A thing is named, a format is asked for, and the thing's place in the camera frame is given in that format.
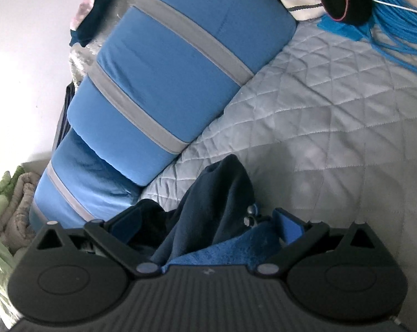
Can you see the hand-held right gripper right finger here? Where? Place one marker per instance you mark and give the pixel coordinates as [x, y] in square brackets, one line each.
[288, 226]

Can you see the dark blue striped cloth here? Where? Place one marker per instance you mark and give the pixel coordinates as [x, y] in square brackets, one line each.
[65, 117]

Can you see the grey knit blanket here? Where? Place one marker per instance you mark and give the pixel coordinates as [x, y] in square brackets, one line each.
[22, 207]

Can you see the blue fleece jacket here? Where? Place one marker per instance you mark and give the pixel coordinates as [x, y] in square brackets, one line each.
[212, 207]

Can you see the white quilted bedspread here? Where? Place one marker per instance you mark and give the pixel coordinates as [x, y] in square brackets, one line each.
[333, 128]

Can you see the pink cloth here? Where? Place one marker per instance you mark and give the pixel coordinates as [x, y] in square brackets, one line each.
[84, 10]

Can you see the blue flat sheet piece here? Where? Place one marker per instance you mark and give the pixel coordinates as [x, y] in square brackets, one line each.
[336, 27]

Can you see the grey fuzzy blanket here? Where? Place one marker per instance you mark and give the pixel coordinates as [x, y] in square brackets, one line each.
[80, 62]

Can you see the blue pillow with grey stripes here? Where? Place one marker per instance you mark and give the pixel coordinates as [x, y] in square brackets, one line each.
[167, 58]
[84, 179]

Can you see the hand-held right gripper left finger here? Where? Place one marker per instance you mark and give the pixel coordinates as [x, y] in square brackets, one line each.
[125, 223]

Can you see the dark teal garment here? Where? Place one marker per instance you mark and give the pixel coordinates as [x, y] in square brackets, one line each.
[98, 13]

